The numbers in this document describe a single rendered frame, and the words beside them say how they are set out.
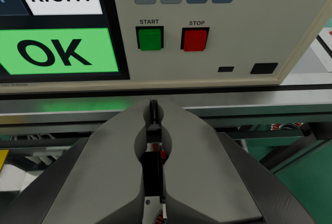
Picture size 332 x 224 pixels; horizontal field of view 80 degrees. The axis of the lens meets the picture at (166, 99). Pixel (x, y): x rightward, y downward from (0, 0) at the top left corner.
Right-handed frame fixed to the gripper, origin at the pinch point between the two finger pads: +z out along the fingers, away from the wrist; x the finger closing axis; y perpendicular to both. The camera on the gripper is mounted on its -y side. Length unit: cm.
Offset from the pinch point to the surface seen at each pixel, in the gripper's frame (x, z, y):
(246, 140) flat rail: 12.2, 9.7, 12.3
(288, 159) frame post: 21.0, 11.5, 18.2
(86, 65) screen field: -6.4, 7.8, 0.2
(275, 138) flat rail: 16.1, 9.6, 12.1
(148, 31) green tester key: -0.3, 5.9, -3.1
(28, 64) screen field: -11.6, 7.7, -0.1
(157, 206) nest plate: -0.6, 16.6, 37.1
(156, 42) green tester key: 0.3, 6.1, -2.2
